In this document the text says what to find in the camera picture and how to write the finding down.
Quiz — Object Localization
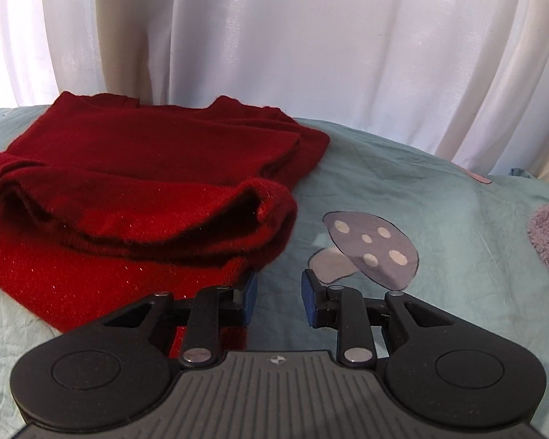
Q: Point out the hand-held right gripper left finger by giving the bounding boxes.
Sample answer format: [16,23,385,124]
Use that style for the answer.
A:
[103,271,259,367]

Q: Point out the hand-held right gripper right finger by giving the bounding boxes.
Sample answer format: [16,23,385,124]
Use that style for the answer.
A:
[302,269,445,369]

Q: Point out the red knit cardigan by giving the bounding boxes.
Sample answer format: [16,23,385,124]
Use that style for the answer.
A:
[0,91,331,358]

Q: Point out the light blue printed bed sheet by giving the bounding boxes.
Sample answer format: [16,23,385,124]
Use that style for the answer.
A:
[0,107,549,424]

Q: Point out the white curtain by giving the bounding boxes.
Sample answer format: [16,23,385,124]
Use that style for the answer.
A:
[0,0,549,180]

